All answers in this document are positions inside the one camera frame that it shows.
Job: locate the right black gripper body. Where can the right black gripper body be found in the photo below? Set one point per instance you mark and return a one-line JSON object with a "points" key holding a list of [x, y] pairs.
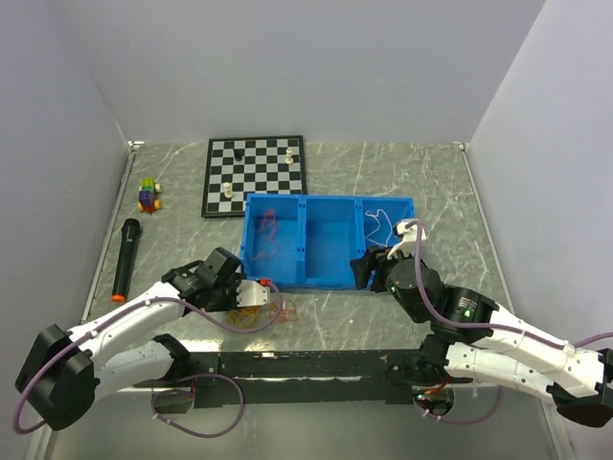
{"points": [[375, 259]]}

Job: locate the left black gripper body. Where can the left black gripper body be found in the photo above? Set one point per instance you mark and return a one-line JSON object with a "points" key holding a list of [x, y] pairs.
{"points": [[225, 292]]}

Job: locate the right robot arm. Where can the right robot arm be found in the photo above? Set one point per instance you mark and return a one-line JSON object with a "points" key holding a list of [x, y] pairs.
{"points": [[476, 339]]}

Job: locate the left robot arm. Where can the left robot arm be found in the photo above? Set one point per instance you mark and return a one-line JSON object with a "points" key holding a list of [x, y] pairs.
{"points": [[66, 372]]}

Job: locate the blue plastic three-compartment bin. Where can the blue plastic three-compartment bin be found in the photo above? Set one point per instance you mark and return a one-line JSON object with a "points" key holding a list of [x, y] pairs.
{"points": [[307, 241]]}

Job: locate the white chess pawn near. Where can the white chess pawn near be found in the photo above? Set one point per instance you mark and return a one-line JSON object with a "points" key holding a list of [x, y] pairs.
{"points": [[228, 191]]}

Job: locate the black microphone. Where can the black microphone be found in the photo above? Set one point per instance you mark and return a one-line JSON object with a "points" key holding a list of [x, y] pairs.
{"points": [[130, 236]]}

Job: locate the colourful toy block car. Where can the colourful toy block car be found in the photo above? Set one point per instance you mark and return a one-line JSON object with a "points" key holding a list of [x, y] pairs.
{"points": [[148, 195]]}

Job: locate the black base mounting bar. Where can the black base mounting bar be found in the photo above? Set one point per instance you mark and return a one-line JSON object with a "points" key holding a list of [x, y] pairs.
{"points": [[387, 376]]}

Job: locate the black and white chessboard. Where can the black and white chessboard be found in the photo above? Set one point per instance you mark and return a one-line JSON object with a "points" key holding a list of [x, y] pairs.
{"points": [[261, 170]]}

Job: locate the white chess piece far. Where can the white chess piece far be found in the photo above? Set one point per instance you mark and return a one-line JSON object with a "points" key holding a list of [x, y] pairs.
{"points": [[289, 156]]}

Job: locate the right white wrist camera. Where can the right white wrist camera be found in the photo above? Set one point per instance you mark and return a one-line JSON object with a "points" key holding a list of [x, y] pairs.
{"points": [[406, 230]]}

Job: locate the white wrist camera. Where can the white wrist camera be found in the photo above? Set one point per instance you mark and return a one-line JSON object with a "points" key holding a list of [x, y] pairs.
{"points": [[406, 230], [252, 294]]}

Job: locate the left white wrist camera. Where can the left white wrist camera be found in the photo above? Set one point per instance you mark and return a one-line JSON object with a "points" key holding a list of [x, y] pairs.
{"points": [[252, 294]]}

